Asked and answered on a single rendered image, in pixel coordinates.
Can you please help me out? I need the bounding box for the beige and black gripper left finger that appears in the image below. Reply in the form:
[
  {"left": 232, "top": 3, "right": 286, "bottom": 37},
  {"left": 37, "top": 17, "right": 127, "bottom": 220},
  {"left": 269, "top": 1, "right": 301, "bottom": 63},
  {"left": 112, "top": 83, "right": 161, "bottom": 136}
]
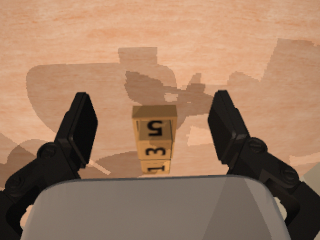
[{"left": 0, "top": 92, "right": 98, "bottom": 240}]

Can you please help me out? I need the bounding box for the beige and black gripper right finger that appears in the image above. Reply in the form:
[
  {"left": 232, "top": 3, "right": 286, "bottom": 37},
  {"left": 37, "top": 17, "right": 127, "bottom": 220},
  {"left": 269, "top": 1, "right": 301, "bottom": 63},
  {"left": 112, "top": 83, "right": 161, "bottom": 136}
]
[{"left": 207, "top": 90, "right": 320, "bottom": 240}]

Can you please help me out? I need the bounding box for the wooden number cube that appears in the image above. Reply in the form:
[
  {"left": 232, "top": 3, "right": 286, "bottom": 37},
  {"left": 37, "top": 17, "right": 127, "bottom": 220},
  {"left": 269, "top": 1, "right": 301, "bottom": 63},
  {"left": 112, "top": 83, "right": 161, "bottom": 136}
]
[
  {"left": 138, "top": 120, "right": 173, "bottom": 160},
  {"left": 141, "top": 158, "right": 171, "bottom": 175}
]

